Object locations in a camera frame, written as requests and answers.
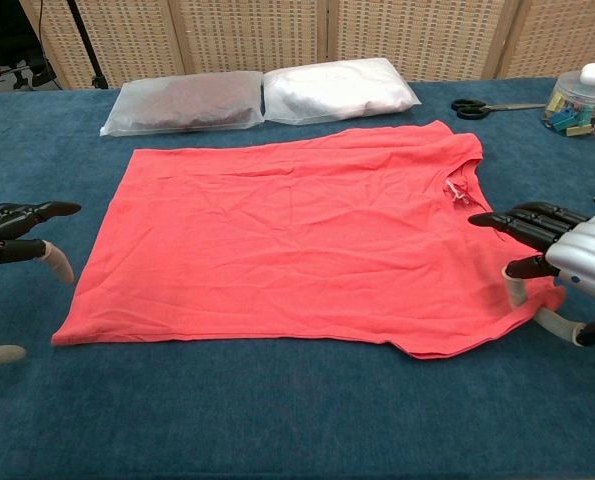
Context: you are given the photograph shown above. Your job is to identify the coral red t-shirt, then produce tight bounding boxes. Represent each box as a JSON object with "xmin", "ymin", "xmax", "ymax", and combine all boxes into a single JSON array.
[{"xmin": 50, "ymin": 119, "xmax": 568, "ymax": 361}]

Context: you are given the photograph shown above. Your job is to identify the blue carpet table cover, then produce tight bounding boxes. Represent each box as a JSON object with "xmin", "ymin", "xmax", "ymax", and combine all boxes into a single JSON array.
[{"xmin": 0, "ymin": 77, "xmax": 595, "ymax": 480}]

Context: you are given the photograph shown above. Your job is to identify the black tripod stand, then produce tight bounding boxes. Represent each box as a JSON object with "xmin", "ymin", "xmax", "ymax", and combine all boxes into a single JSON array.
[{"xmin": 65, "ymin": 0, "xmax": 109, "ymax": 90}]

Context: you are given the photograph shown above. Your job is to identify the wicker folding screen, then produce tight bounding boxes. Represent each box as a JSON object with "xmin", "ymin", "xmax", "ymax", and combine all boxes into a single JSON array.
[{"xmin": 19, "ymin": 0, "xmax": 595, "ymax": 90}]

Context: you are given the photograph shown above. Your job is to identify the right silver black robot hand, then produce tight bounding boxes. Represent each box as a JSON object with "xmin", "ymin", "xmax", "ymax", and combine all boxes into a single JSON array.
[{"xmin": 467, "ymin": 201, "xmax": 595, "ymax": 349}]

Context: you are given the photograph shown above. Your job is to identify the black-handled scissors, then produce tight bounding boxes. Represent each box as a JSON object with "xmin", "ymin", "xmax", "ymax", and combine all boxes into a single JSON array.
[{"xmin": 450, "ymin": 98, "xmax": 548, "ymax": 121}]

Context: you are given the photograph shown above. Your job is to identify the clear jar of binder clips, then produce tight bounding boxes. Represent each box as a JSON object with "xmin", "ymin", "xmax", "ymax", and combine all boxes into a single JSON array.
[{"xmin": 540, "ymin": 70, "xmax": 595, "ymax": 138}]

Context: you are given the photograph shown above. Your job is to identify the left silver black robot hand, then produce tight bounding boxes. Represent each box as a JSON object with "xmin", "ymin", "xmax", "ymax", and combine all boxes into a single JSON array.
[{"xmin": 0, "ymin": 201, "xmax": 82, "ymax": 369}]

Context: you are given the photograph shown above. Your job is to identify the frosted bag with white garment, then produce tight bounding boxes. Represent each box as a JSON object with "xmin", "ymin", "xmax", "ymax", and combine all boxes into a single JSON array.
[{"xmin": 261, "ymin": 57, "xmax": 422, "ymax": 125}]

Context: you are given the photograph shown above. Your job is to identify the frosted bag with maroon garment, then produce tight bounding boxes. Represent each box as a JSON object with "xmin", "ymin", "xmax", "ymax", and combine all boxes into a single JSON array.
[{"xmin": 99, "ymin": 70, "xmax": 266, "ymax": 138}]

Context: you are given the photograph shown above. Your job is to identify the black office chair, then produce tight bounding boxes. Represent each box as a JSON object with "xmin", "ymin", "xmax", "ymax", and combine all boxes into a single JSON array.
[{"xmin": 0, "ymin": 29, "xmax": 58, "ymax": 84}]

